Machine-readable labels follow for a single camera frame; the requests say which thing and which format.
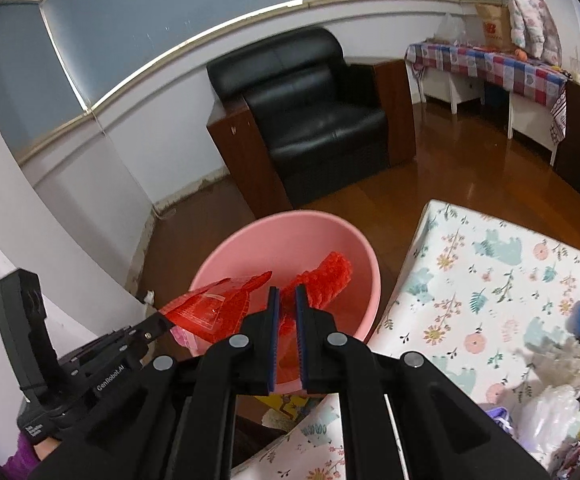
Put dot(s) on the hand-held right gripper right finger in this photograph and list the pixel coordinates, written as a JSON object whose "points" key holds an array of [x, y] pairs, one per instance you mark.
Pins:
{"points": [[302, 340]]}

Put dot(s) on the checked tablecloth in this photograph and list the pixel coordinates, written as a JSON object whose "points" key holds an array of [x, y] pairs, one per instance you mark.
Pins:
{"points": [[494, 65]]}

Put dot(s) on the red foam net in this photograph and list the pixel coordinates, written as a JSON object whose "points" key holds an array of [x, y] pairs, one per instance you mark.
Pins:
{"points": [[327, 275]]}

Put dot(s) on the cardboard box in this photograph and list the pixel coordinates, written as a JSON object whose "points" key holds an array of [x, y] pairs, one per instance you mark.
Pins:
{"points": [[494, 25]]}

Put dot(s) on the crumpled clear plastic bag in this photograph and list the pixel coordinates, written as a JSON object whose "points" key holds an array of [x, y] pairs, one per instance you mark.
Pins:
{"points": [[549, 420]]}

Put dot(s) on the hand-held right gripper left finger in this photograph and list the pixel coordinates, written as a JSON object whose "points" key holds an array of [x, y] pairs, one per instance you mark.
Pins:
{"points": [[272, 340]]}

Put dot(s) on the hanging padded jacket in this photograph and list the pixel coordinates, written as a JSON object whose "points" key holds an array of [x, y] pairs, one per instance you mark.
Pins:
{"points": [[529, 10]]}

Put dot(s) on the window with grey blind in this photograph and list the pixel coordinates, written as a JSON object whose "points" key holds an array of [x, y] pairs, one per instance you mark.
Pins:
{"points": [[170, 5]]}

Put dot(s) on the yellow box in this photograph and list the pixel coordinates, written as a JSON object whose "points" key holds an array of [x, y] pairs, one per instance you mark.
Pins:
{"points": [[285, 407]]}

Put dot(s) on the person's left forearm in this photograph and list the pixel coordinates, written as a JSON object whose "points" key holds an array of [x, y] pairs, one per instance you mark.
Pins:
{"points": [[20, 462]]}

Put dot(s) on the floral tablecloth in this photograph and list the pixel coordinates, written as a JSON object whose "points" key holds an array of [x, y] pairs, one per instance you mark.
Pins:
{"points": [[469, 285]]}

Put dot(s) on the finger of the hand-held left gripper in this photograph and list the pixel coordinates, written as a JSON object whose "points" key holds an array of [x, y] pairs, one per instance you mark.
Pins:
{"points": [[152, 327]]}

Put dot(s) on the white desk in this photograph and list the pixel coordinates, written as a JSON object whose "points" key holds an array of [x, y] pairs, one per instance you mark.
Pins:
{"points": [[529, 115]]}

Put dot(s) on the orange fruit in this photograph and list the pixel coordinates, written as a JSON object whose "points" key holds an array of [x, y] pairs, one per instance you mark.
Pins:
{"points": [[521, 54]]}

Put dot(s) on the purple wrapper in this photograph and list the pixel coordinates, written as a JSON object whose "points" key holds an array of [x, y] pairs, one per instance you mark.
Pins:
{"points": [[499, 417]]}

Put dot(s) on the red transparent plastic packet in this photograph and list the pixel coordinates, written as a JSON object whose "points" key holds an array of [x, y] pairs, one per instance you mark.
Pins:
{"points": [[205, 310]]}

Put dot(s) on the pink plastic bucket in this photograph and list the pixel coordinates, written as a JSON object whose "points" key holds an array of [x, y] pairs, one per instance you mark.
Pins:
{"points": [[280, 240]]}

